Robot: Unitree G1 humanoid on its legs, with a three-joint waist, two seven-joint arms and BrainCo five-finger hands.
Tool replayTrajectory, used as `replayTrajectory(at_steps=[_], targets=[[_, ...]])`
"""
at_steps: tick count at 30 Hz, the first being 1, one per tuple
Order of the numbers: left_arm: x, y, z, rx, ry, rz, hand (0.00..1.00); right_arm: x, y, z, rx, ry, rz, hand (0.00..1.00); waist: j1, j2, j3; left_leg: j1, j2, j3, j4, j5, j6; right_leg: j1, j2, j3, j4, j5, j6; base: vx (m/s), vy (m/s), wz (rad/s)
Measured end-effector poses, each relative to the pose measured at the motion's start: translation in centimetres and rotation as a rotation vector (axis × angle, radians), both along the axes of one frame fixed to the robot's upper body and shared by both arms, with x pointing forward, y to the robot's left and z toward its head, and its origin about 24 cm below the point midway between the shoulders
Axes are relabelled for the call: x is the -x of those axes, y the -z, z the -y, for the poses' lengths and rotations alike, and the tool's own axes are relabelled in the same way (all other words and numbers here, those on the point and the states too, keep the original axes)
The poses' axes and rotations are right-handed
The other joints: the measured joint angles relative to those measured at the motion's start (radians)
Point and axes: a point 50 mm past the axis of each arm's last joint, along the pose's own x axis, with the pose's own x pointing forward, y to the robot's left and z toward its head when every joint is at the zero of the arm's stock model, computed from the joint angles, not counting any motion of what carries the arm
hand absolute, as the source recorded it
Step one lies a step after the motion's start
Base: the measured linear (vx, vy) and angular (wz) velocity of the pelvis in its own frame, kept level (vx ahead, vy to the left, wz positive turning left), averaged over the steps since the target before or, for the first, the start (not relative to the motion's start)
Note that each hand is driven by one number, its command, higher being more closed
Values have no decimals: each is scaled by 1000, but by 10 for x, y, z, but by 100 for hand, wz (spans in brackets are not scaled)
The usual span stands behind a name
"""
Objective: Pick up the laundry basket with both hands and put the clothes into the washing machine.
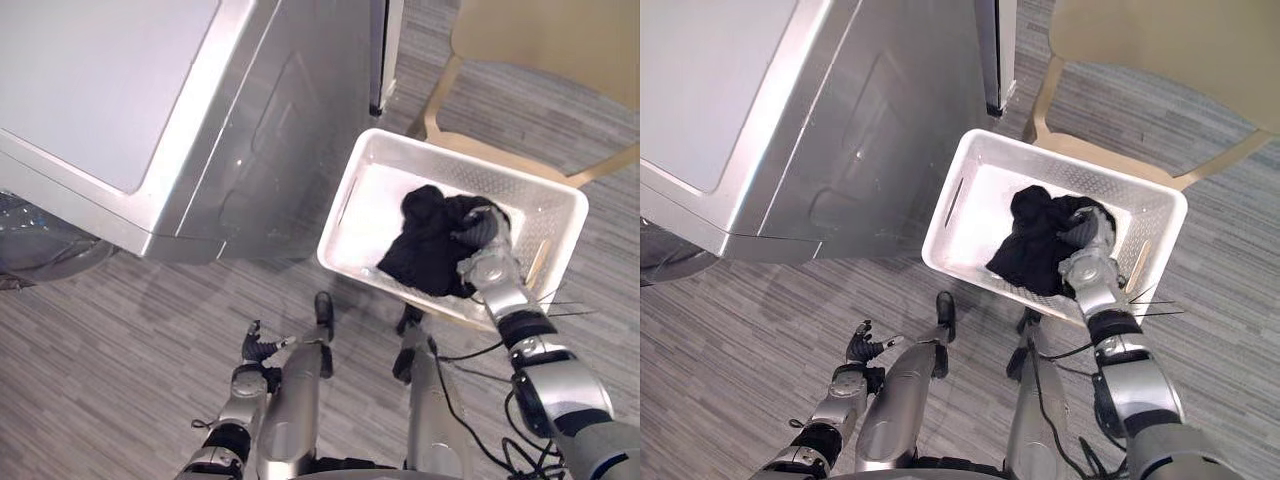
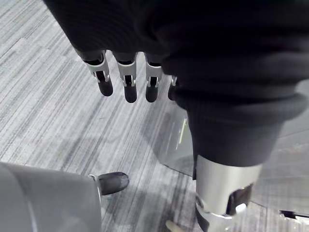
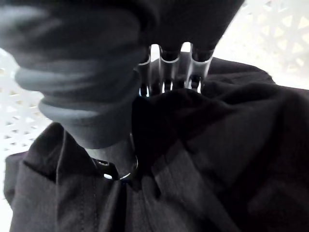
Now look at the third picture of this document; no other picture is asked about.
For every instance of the dark garment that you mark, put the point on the dark garment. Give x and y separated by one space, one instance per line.
193 157

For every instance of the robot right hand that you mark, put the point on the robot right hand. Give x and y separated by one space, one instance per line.
79 60

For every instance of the white lattice laundry basket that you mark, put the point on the white lattice laundry basket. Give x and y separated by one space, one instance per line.
270 38

